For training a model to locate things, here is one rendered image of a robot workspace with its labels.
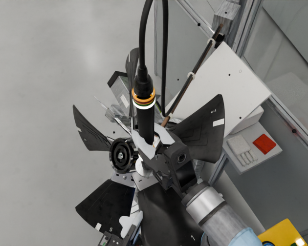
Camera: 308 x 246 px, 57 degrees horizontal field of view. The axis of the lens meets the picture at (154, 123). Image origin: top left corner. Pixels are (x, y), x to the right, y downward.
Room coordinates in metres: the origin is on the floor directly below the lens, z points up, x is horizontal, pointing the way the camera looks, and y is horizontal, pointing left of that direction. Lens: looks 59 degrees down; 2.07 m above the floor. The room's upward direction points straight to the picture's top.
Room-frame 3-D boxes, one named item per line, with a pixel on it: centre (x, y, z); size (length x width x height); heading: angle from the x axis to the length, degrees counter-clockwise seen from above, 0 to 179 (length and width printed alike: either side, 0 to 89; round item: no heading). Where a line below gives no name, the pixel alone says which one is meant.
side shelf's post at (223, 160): (0.68, -0.41, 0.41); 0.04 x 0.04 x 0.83; 28
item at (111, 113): (0.64, 0.17, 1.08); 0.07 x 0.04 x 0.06; 38
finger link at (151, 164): (0.26, 0.00, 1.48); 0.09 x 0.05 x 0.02; 46
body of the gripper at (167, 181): (0.23, -0.06, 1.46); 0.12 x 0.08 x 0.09; 38
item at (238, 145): (0.57, -0.41, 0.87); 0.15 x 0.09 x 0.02; 25
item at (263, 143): (0.61, -0.52, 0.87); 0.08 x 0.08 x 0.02; 37
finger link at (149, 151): (0.30, 0.03, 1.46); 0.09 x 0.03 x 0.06; 46
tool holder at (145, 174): (0.33, 0.01, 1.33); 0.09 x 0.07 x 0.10; 153
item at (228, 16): (0.88, -0.27, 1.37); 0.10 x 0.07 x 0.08; 153
